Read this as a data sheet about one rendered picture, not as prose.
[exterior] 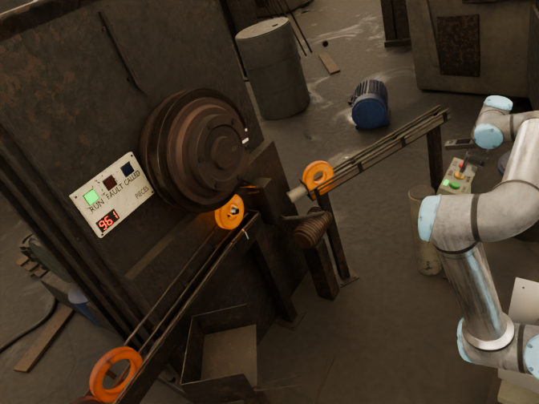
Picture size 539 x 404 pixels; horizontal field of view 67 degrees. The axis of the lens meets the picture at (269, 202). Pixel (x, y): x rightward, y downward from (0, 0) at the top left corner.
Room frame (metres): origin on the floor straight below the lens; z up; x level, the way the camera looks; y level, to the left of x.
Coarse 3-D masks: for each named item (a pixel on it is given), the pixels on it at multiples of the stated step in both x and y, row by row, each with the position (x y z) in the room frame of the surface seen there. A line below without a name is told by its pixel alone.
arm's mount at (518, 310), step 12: (516, 288) 0.89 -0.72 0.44; (528, 288) 0.86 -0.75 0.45; (516, 300) 0.86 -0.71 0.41; (528, 300) 0.84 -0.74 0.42; (516, 312) 0.84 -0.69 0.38; (528, 312) 0.82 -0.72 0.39; (528, 324) 0.80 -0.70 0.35; (504, 372) 0.76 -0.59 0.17; (516, 372) 0.73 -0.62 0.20; (516, 384) 0.73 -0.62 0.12; (528, 384) 0.70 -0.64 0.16
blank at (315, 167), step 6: (318, 162) 1.64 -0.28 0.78; (324, 162) 1.64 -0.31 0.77; (306, 168) 1.64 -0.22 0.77; (312, 168) 1.62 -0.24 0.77; (318, 168) 1.62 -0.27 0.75; (324, 168) 1.63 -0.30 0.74; (330, 168) 1.63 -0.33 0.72; (306, 174) 1.61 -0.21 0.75; (312, 174) 1.62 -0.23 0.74; (324, 174) 1.64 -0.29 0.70; (330, 174) 1.63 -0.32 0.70; (306, 180) 1.61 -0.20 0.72; (312, 180) 1.62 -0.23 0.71; (318, 180) 1.65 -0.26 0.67; (324, 180) 1.63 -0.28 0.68; (330, 180) 1.63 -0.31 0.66; (312, 186) 1.62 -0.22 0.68
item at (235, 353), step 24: (216, 312) 1.03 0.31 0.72; (240, 312) 1.01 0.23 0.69; (192, 336) 0.98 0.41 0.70; (216, 336) 1.02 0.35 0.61; (240, 336) 0.98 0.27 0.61; (192, 360) 0.90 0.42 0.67; (216, 360) 0.93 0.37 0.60; (240, 360) 0.89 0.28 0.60; (192, 384) 0.78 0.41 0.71; (216, 384) 0.77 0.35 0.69; (240, 384) 0.76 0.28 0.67
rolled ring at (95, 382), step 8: (112, 352) 0.98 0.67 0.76; (120, 352) 0.97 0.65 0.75; (128, 352) 0.99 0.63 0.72; (136, 352) 1.00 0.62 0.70; (104, 360) 0.95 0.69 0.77; (112, 360) 0.95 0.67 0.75; (136, 360) 0.99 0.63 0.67; (96, 368) 0.93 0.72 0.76; (104, 368) 0.93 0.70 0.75; (136, 368) 0.98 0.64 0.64; (96, 376) 0.91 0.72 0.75; (128, 376) 0.98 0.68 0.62; (136, 376) 0.97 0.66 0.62; (96, 384) 0.90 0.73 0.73; (120, 384) 0.96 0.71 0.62; (96, 392) 0.89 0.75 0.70; (104, 392) 0.90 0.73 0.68; (112, 392) 0.92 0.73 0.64; (104, 400) 0.89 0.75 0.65; (112, 400) 0.90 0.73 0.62
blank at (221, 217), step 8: (232, 200) 1.46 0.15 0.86; (240, 200) 1.49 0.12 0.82; (224, 208) 1.42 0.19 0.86; (240, 208) 1.48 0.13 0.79; (216, 216) 1.41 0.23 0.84; (224, 216) 1.41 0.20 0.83; (232, 216) 1.46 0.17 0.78; (240, 216) 1.46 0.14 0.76; (224, 224) 1.40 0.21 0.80; (232, 224) 1.42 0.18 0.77
